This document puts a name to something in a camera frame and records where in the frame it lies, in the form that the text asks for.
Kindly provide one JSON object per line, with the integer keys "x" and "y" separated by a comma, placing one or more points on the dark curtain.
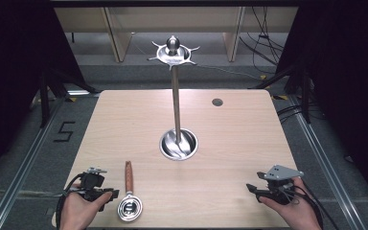
{"x": 9, "y": 80}
{"x": 351, "y": 80}

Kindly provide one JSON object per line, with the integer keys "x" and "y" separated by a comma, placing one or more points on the person's right hand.
{"x": 295, "y": 215}

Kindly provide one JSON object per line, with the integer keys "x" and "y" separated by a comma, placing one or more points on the light wooden desk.
{"x": 121, "y": 38}

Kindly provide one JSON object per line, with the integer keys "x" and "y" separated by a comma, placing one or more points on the person's left hand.
{"x": 76, "y": 211}

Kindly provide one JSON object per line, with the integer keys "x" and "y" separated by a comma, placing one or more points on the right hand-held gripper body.
{"x": 281, "y": 180}

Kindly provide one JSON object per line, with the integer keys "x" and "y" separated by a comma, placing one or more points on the aluminium floor rail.
{"x": 19, "y": 172}
{"x": 335, "y": 169}

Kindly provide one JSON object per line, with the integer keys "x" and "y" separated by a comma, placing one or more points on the black metal stand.
{"x": 305, "y": 92}
{"x": 44, "y": 96}

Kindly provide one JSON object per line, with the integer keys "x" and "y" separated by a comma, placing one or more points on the metal utensil rack stand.
{"x": 176, "y": 105}

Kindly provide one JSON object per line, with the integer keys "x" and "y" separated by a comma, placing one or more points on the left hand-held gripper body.
{"x": 91, "y": 183}

